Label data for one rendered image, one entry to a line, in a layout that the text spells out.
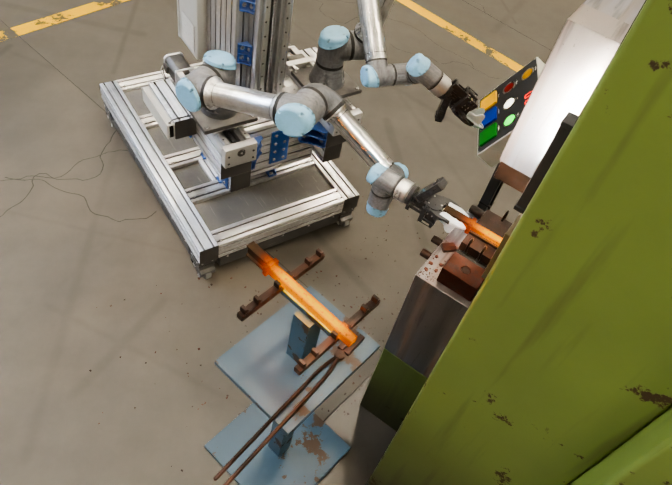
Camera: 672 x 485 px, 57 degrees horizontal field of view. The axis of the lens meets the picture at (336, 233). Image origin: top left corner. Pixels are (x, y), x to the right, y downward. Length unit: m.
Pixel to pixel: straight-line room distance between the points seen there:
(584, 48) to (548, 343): 0.63
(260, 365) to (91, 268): 1.35
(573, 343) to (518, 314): 0.12
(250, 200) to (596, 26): 1.92
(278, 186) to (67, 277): 1.04
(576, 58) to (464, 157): 2.41
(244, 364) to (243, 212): 1.20
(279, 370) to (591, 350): 0.87
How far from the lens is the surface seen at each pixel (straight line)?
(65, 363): 2.74
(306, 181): 3.06
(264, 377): 1.81
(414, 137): 3.82
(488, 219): 2.02
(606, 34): 1.42
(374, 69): 2.16
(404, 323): 2.07
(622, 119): 1.06
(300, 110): 1.97
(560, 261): 1.25
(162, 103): 2.60
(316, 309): 1.61
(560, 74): 1.47
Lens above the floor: 2.35
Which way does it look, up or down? 49 degrees down
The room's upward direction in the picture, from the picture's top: 14 degrees clockwise
